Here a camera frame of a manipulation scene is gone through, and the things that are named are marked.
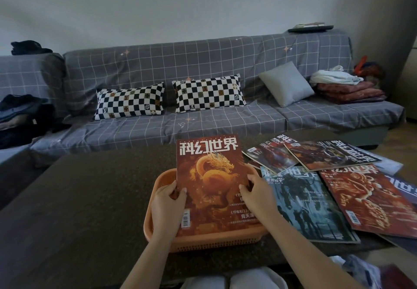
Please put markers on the heap of dark clothes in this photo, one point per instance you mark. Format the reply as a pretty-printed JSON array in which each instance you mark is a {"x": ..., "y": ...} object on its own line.
[{"x": 26, "y": 121}]

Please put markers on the dark stone table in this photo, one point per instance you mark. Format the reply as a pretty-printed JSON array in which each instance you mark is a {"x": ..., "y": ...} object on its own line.
[{"x": 81, "y": 201}]

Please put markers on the black white checkered pillow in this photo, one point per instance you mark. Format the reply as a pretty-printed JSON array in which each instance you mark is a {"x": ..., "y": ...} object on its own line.
[
  {"x": 128, "y": 101},
  {"x": 208, "y": 93}
]

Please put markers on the black flat tray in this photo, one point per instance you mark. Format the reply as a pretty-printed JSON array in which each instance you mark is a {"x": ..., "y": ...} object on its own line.
[{"x": 309, "y": 28}]

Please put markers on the purple spaceship cover magazine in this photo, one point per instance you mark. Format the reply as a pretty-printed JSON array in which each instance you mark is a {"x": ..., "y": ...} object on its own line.
[{"x": 404, "y": 187}]

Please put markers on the dark red floor item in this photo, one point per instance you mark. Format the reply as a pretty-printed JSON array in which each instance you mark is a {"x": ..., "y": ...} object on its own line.
[{"x": 397, "y": 277}]

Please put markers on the teal mech cover magazine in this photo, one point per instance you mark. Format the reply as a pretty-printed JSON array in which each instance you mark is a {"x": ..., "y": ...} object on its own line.
[{"x": 309, "y": 207}]

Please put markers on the person's right hand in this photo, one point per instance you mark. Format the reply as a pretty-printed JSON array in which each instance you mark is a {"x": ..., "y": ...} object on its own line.
[{"x": 262, "y": 204}]

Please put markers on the person's left hand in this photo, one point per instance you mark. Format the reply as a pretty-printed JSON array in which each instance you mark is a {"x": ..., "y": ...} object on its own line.
[{"x": 167, "y": 214}]

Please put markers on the person's right forearm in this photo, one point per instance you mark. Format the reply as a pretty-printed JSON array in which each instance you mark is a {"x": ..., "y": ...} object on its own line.
[{"x": 312, "y": 256}]

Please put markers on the person's light trousers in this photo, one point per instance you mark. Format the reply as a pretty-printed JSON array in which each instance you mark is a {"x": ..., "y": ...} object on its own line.
[{"x": 254, "y": 279}]

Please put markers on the small black garment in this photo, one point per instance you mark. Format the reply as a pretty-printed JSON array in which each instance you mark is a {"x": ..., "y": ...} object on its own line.
[{"x": 31, "y": 47}]

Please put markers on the red lion cover magazine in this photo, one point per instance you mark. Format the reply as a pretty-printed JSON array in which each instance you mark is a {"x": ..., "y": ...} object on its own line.
[{"x": 368, "y": 197}]

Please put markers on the white folded cloth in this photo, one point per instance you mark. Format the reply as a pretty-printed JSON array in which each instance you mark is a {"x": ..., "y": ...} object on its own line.
[{"x": 335, "y": 77}]

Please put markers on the golden dragon cover magazine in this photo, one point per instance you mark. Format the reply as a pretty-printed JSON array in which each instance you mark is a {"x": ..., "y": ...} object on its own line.
[{"x": 211, "y": 174}]

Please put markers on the plain grey cushion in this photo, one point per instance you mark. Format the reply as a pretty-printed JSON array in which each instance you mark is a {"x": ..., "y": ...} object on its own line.
[{"x": 286, "y": 83}]

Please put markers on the person's left forearm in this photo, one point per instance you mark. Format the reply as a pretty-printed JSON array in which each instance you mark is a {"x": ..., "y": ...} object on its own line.
[{"x": 146, "y": 262}]

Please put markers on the orange plastic basket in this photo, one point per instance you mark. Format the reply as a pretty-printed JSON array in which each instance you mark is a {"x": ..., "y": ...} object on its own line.
[{"x": 211, "y": 242}]

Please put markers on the orange red fabric item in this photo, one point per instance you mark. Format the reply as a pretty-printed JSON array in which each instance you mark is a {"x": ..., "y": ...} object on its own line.
[{"x": 369, "y": 69}]

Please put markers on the crumpled clear plastic bags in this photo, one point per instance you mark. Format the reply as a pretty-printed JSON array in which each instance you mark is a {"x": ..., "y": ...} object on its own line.
[{"x": 358, "y": 271}]

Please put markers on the grey plaid covered sofa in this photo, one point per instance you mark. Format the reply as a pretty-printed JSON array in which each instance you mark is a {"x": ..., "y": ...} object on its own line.
[{"x": 195, "y": 60}]

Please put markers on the dark red folded blanket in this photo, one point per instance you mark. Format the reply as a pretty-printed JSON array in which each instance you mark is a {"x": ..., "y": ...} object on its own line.
[{"x": 352, "y": 92}]

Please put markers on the pile of assorted magazines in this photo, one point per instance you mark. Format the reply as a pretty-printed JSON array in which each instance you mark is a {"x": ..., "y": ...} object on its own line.
[{"x": 325, "y": 155}]

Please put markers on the brown robot cover magazine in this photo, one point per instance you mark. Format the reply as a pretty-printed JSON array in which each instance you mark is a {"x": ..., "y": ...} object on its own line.
[{"x": 325, "y": 155}]

